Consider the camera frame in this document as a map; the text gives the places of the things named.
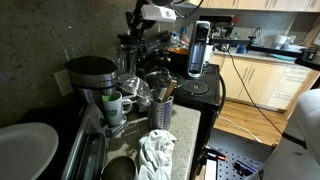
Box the long black camera boom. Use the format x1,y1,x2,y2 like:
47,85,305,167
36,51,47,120
209,36,308,58

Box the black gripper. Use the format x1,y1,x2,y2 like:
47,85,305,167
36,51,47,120
124,0,149,31

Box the white mug green inside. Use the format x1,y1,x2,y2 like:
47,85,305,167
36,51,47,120
101,91,133,128

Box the white wall power outlet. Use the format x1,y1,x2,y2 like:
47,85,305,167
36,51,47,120
54,69,74,98

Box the bottle with blue label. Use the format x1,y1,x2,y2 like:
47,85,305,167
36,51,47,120
179,26,189,44

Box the pot lid with black handle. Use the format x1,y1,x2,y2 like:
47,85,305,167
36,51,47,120
144,68,184,91

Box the clear round glass lid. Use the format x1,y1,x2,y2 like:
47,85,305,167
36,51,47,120
114,73,154,104

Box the clear glass blender jar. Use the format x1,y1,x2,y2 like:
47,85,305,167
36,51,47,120
116,43,139,76

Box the teal plate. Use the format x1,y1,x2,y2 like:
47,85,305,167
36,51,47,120
271,53,298,62

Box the gray floor mat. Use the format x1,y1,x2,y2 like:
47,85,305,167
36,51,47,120
208,127,279,158

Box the stainless steel tumbler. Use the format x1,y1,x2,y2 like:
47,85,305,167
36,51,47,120
100,155,138,180

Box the black steel coffee maker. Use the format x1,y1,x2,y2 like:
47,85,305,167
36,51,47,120
64,55,118,108

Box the chrome sink faucet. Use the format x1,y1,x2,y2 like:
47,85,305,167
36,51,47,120
251,26,264,46

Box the metal kitchen utensil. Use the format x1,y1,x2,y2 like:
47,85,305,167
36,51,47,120
156,87,168,103

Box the wooden lower kitchen cabinets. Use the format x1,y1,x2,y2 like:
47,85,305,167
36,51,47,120
213,49,320,113

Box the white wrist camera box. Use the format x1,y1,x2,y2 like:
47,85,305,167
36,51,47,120
140,3,177,23

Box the thin black hanging cable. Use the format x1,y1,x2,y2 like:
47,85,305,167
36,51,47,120
224,48,284,136

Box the black perforated robot table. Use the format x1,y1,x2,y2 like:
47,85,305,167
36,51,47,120
201,146,271,180

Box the black camera on boom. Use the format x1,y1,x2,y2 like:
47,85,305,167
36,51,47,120
294,46,320,71

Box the black kitchen stove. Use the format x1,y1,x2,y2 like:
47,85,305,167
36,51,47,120
136,29,223,180

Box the black silver soda maker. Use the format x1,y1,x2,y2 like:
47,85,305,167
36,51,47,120
186,20,213,79

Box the white crumpled cloth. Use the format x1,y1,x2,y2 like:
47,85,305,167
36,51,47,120
137,129,178,180

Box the white floor cable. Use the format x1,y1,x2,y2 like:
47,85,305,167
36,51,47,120
226,114,264,144

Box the clear plastic bottle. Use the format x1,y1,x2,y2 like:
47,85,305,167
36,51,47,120
170,31,181,48

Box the orange cooking pot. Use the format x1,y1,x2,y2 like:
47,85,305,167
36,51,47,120
166,46,191,68

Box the black steel toaster oven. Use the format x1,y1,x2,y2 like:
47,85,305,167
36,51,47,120
18,103,129,180

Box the white countertop container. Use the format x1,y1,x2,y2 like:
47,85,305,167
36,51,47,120
271,34,293,51

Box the white round plate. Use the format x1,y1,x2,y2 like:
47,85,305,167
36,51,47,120
0,121,60,180

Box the wooden upper kitchen cabinet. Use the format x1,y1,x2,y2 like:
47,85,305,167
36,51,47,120
189,0,320,13

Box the perforated steel utensil holder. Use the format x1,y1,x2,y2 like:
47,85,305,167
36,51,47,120
148,94,175,131

